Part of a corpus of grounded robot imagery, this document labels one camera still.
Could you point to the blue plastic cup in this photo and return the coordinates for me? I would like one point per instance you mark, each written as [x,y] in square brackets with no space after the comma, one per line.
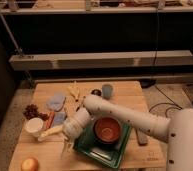
[107,91]

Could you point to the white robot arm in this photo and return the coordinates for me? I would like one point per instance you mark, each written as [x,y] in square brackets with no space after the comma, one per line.
[177,131]

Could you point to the dark round small object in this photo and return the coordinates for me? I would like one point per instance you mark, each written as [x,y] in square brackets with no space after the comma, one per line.
[96,92]

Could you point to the orange bowl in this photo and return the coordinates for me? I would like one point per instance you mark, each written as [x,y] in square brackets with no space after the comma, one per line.
[107,130]

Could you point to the green square tray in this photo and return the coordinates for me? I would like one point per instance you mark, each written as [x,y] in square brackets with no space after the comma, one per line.
[110,155]

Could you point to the orange apple fruit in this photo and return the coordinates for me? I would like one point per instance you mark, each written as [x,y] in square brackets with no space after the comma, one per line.
[30,164]

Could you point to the grey rectangular block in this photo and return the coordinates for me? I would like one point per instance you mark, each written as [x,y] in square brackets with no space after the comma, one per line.
[141,138]

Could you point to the metal leaning rod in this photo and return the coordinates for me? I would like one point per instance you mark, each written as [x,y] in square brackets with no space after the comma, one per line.
[18,50]

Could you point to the blue sponge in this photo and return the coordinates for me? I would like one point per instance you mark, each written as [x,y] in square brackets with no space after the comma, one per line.
[59,118]

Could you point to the dark red grape bunch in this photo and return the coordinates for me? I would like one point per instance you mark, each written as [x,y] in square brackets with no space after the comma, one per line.
[31,111]

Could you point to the white paper cup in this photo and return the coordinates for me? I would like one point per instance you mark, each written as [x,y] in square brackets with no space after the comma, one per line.
[34,126]

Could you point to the wooden bench beam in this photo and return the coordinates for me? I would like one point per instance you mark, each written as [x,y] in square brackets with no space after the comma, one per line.
[101,60]

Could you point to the light blue cloth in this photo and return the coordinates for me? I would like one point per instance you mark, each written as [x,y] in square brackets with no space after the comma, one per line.
[56,102]

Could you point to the yellow banana toy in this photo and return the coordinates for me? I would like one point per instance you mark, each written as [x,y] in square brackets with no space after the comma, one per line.
[74,91]

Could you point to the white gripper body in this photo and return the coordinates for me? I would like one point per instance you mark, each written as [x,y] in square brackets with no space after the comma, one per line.
[68,137]

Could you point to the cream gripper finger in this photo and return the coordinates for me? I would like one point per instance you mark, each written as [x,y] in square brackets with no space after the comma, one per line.
[51,131]
[67,149]

